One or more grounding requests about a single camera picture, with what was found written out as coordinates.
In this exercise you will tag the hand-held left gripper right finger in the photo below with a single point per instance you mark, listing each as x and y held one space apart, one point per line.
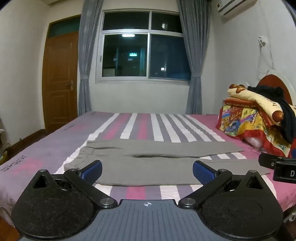
203 172

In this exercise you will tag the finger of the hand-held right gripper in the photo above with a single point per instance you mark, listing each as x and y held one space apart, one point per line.
267 160

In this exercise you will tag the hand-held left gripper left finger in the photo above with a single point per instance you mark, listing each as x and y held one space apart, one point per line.
93 172

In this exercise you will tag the grey pants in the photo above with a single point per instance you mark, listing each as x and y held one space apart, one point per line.
148 165

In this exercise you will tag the pale pink pillow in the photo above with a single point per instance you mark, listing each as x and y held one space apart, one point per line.
254 141

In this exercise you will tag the colourful patterned blanket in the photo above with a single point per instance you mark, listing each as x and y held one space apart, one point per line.
242 120

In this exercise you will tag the black garment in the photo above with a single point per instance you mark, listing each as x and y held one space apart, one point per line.
285 113

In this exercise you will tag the bed with striped sheet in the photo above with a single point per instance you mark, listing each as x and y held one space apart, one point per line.
41 157

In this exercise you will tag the yellow printed blanket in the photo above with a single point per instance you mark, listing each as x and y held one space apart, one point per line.
261 99

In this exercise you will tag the red wooden headboard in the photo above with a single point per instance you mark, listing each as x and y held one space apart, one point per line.
269 81

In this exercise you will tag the brown wooden door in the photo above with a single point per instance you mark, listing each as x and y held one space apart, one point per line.
60 76

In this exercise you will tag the grey curtain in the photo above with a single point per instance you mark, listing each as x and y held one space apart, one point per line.
86 58
193 58

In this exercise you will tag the sliding glass window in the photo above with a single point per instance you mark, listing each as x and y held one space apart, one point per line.
143 46

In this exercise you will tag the white air conditioner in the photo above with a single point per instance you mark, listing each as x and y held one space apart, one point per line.
235 5

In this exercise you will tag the white wall socket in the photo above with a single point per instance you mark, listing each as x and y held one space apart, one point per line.
262 41

